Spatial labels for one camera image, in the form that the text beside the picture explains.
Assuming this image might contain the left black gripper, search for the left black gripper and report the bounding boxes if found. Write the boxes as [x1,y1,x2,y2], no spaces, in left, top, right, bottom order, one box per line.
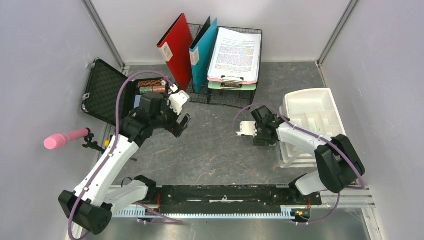
[151,93,191,137]

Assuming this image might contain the pink clear clipboard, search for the pink clear clipboard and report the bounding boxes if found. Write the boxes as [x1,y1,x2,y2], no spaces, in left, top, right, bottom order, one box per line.
[207,75,258,85]

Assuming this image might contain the white plastic drawer organizer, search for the white plastic drawer organizer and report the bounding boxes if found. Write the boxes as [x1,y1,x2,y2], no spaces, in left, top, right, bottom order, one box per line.
[275,88,346,168]

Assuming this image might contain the black wire mesh organizer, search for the black wire mesh organizer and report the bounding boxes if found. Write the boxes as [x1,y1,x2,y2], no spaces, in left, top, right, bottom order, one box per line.
[185,23,263,109]

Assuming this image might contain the light green clipboard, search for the light green clipboard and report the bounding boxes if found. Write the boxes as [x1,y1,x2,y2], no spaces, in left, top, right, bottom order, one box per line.
[207,81,257,91]

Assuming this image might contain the red clipboard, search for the red clipboard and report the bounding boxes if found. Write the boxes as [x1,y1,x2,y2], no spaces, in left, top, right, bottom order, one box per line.
[157,13,193,91]

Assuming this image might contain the white printed paper sheet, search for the white printed paper sheet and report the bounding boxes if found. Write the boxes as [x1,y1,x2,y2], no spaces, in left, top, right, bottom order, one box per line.
[207,27,262,79]

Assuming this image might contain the teal blue clipboard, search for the teal blue clipboard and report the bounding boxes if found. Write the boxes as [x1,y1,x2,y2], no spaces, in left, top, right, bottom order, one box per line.
[189,16,218,94]

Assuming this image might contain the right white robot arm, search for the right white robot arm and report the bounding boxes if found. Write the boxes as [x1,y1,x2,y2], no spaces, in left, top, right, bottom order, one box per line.
[251,105,365,204]

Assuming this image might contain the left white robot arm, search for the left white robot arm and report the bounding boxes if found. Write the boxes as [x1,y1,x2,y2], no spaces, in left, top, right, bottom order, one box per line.
[58,90,191,235]

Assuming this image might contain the blue playing card deck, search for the blue playing card deck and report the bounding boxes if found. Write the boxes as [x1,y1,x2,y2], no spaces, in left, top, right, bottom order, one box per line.
[133,95,142,108]

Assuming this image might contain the red chip stack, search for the red chip stack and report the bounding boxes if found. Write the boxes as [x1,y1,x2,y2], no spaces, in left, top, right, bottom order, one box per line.
[152,86,167,93]

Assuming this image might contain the green chip stack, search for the green chip stack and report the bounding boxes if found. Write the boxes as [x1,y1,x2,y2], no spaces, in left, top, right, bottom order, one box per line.
[139,86,154,95]

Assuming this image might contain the orange black chip stack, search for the orange black chip stack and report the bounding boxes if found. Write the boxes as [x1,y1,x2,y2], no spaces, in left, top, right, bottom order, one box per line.
[137,78,167,88]

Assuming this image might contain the black poker chip case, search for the black poker chip case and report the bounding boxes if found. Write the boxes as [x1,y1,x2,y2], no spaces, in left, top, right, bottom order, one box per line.
[81,58,170,126]

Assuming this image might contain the black microphone tripod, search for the black microphone tripod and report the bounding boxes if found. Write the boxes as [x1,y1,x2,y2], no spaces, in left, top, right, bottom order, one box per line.
[82,133,105,154]

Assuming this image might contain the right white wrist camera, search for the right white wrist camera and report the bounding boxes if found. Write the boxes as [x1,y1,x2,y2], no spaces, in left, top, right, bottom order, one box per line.
[236,121,258,137]

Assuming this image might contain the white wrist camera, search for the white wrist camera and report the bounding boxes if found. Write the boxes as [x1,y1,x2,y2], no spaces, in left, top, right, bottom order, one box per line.
[236,121,258,137]
[168,90,190,116]

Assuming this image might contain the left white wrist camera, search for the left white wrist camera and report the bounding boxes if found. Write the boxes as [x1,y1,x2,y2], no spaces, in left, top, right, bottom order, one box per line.
[168,90,190,116]

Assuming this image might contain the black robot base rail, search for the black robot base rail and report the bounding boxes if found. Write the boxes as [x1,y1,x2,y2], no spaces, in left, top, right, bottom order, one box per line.
[139,184,323,215]

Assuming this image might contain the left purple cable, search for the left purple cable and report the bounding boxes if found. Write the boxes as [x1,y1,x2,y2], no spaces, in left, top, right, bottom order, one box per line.
[67,70,185,240]

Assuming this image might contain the purple cable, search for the purple cable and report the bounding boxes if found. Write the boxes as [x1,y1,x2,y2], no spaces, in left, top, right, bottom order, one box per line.
[67,70,185,240]
[232,103,366,227]

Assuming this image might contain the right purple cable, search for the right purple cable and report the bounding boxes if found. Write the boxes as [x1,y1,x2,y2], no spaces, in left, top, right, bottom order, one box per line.
[232,103,366,227]

